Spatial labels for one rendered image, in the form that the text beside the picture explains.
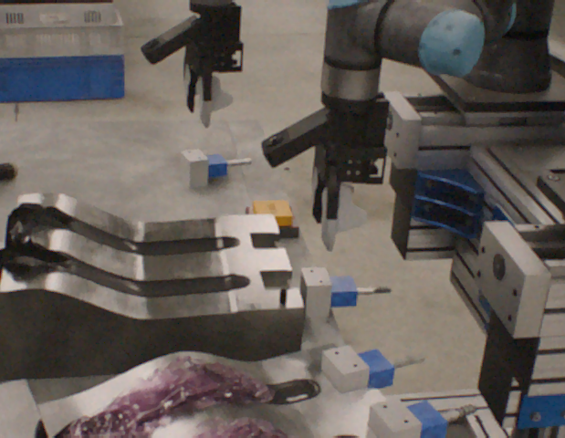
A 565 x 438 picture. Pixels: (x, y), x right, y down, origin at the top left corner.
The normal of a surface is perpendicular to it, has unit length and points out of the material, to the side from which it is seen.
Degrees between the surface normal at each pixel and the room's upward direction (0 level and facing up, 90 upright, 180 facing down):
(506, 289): 90
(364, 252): 1
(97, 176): 0
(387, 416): 0
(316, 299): 90
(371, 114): 91
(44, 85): 91
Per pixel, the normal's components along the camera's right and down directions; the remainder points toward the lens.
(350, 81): -0.11, 0.46
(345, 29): -0.54, 0.40
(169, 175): 0.05, -0.89
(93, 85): 0.26, 0.47
